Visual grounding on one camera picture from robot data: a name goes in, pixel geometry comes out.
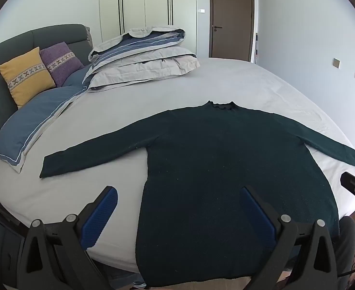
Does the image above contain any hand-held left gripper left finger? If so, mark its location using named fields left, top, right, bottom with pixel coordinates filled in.
left=14, top=186, right=118, bottom=290

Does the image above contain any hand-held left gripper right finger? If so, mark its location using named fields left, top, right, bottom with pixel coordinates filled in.
left=241, top=186, right=347, bottom=290

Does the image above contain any dark green sweater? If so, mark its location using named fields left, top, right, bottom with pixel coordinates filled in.
left=39, top=100, right=355, bottom=287

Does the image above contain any bed with white sheet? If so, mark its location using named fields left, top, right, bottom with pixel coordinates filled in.
left=0, top=57, right=355, bottom=281

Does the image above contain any large blue pillow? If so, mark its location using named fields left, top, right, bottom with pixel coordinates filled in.
left=0, top=85, right=88, bottom=174

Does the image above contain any small blue pillow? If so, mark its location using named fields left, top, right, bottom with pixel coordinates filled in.
left=63, top=64, right=93, bottom=89

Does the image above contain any yellow patterned cushion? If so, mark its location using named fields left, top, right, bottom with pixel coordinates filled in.
left=0, top=47, right=56, bottom=109

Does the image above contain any purple patterned cushion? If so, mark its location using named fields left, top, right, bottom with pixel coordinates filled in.
left=39, top=42, right=85, bottom=87

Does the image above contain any folded grey blue duvet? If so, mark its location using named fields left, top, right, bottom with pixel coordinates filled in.
left=82, top=26, right=200, bottom=93

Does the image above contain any grey sofa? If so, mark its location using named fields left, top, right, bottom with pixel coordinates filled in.
left=0, top=23, right=94, bottom=170

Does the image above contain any brown door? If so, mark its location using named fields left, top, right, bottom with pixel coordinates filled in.
left=208, top=0, right=256, bottom=63

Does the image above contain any white wardrobe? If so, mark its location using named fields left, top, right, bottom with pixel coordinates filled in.
left=98, top=0, right=211, bottom=58

